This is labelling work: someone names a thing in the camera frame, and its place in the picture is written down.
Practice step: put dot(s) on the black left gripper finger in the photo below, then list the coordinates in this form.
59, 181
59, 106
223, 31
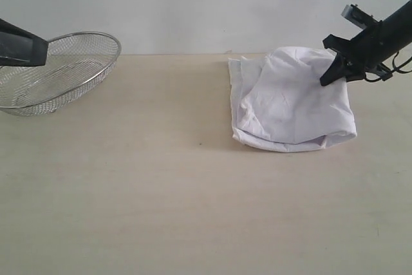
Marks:
21, 48

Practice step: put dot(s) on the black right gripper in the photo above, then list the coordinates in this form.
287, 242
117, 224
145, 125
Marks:
361, 49

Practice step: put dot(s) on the white t-shirt red Chinese logo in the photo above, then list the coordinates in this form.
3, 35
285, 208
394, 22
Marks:
278, 104

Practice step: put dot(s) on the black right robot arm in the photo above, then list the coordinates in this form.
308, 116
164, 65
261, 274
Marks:
395, 35

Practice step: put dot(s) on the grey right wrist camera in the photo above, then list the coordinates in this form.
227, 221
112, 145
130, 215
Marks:
358, 17

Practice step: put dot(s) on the metal wire mesh basket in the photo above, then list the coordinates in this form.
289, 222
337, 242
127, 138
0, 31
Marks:
76, 63

